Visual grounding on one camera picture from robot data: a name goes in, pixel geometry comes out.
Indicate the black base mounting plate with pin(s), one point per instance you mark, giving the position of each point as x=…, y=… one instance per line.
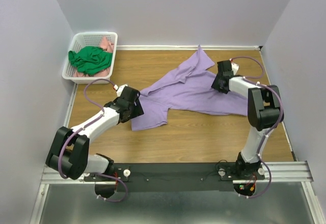
x=171, y=177

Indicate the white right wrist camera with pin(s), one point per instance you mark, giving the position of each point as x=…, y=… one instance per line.
x=235, y=66

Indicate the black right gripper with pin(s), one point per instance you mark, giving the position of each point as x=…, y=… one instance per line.
x=215, y=85

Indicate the white perforated plastic basket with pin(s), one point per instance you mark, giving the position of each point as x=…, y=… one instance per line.
x=81, y=40

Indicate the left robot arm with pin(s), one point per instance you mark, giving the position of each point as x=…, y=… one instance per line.
x=69, y=152

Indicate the pink t shirt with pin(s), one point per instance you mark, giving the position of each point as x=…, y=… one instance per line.
x=107, y=46

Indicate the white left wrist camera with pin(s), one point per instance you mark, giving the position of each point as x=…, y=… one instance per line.
x=119, y=89

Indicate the purple t shirt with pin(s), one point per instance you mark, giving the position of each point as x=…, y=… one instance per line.
x=188, y=87

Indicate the green t shirt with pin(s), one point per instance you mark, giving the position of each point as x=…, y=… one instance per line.
x=90, y=60

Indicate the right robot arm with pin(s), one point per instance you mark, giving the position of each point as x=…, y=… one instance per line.
x=264, y=112

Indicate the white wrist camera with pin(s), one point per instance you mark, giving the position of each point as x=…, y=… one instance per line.
x=119, y=89
x=235, y=66

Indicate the aluminium extrusion rail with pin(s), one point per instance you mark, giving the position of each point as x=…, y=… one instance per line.
x=295, y=171

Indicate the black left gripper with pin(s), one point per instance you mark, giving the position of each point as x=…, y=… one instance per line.
x=138, y=110

